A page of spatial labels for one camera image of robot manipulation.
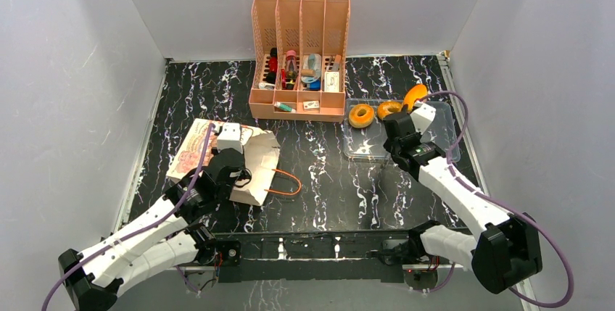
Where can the aluminium right side rail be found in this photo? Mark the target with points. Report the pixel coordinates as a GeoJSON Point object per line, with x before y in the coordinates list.
{"type": "Point", "coordinates": [463, 126]}

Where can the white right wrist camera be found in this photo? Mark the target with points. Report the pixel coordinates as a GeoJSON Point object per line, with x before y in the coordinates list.
{"type": "Point", "coordinates": [422, 116]}

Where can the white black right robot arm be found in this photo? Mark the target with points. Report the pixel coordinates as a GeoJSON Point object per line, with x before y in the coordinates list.
{"type": "Point", "coordinates": [438, 178]}

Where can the red black bottle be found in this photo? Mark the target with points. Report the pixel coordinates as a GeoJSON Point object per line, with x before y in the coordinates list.
{"type": "Point", "coordinates": [272, 66]}

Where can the printed paper bag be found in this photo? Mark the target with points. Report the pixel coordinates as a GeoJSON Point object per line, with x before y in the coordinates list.
{"type": "Point", "coordinates": [261, 152]}

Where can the pink desk file organizer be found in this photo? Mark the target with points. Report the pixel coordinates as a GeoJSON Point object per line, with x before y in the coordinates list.
{"type": "Point", "coordinates": [308, 27]}

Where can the orange oval bread roll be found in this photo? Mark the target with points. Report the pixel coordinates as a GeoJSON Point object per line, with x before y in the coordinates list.
{"type": "Point", "coordinates": [415, 94]}

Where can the small white card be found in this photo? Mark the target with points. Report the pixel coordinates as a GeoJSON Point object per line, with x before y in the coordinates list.
{"type": "Point", "coordinates": [309, 105]}

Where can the orange fake bagel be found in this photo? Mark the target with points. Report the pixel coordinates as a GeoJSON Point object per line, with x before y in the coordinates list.
{"type": "Point", "coordinates": [361, 116]}
{"type": "Point", "coordinates": [387, 108]}

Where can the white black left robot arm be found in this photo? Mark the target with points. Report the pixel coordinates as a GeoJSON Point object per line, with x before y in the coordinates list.
{"type": "Point", "coordinates": [168, 234]}

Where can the aluminium front frame rail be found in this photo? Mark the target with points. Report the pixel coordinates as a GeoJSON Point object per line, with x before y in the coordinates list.
{"type": "Point", "coordinates": [336, 251]}

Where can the green marker pen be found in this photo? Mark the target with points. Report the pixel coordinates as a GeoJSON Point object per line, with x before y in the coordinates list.
{"type": "Point", "coordinates": [284, 107]}

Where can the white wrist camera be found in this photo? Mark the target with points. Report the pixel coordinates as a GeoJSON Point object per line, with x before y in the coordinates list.
{"type": "Point", "coordinates": [422, 116]}
{"type": "Point", "coordinates": [229, 137]}

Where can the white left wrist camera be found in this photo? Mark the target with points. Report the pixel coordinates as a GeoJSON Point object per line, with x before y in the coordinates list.
{"type": "Point", "coordinates": [229, 137]}

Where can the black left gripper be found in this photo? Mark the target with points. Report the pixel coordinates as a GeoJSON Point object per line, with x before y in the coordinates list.
{"type": "Point", "coordinates": [244, 175]}

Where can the white small box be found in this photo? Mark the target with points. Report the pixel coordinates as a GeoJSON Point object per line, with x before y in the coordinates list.
{"type": "Point", "coordinates": [331, 81]}

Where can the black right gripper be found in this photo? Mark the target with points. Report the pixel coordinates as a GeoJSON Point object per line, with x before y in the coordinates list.
{"type": "Point", "coordinates": [397, 125]}

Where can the clear plastic tray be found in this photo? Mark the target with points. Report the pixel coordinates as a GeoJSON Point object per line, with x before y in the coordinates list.
{"type": "Point", "coordinates": [367, 144]}

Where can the pink capped clear bottle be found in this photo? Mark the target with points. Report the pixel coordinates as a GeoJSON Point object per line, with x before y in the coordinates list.
{"type": "Point", "coordinates": [290, 70]}

